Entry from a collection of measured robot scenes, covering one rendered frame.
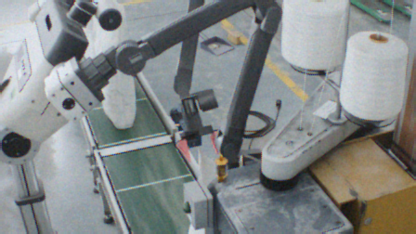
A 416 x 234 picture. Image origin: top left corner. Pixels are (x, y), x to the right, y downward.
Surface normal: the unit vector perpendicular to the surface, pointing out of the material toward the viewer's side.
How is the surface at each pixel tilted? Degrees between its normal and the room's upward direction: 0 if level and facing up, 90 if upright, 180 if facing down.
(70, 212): 0
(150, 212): 0
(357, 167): 0
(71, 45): 66
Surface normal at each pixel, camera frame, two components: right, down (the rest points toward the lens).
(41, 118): -0.04, 0.84
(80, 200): -0.02, -0.85
